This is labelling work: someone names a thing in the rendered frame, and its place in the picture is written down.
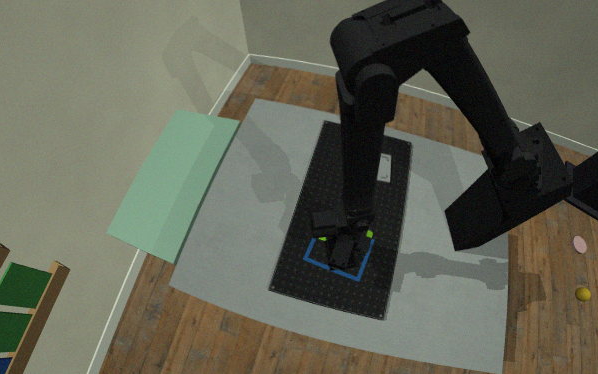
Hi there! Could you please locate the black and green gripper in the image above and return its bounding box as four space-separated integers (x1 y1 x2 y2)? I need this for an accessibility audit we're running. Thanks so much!
318 229 373 254

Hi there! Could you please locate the blue tape outline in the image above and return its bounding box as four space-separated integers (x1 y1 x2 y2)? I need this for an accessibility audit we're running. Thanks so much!
303 237 374 282

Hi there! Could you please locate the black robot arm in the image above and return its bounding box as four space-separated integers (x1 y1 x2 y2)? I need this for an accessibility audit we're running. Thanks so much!
310 0 543 270

